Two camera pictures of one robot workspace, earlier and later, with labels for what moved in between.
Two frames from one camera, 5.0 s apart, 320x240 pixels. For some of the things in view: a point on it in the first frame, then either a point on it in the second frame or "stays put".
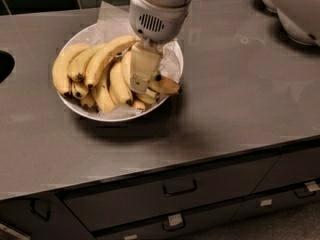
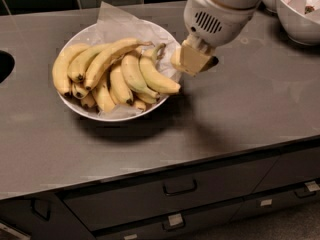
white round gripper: x=159 y=21 to x=216 y=23
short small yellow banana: x=79 y=90 stays put
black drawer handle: x=180 y=192 stays put
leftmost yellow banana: x=60 y=68 stays put
